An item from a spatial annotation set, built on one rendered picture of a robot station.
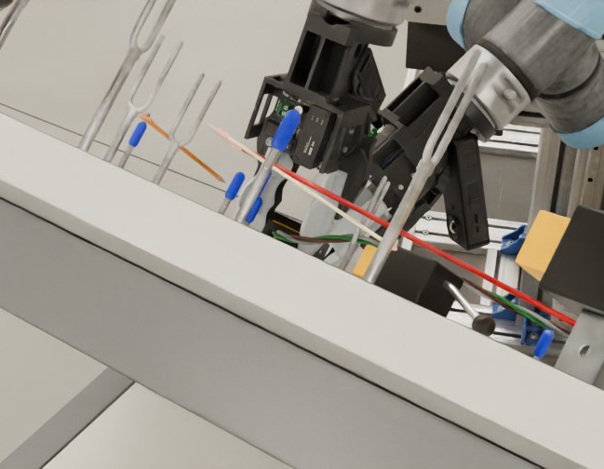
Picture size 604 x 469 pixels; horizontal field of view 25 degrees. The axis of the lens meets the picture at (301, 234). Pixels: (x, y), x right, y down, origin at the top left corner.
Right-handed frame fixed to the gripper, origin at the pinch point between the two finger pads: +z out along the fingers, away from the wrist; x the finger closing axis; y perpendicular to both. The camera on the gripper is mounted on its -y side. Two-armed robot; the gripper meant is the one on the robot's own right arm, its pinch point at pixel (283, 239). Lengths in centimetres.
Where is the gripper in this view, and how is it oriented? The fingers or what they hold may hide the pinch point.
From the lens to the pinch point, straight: 113.2
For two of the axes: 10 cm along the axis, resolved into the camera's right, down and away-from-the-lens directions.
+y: -3.9, 1.7, -9.1
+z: -3.2, 9.0, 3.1
